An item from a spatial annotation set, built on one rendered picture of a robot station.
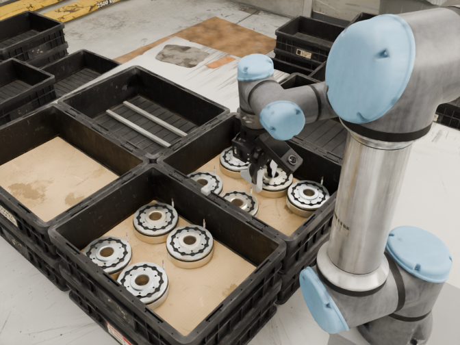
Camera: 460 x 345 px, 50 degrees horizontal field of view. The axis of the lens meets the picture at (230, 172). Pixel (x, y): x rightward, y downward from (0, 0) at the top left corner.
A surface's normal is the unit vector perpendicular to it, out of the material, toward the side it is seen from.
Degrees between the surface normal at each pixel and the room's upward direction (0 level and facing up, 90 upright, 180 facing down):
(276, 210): 0
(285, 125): 93
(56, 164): 0
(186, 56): 2
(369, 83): 83
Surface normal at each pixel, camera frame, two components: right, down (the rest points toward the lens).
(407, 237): 0.14, -0.79
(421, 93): 0.37, 0.57
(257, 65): -0.07, -0.70
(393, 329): -0.38, 0.33
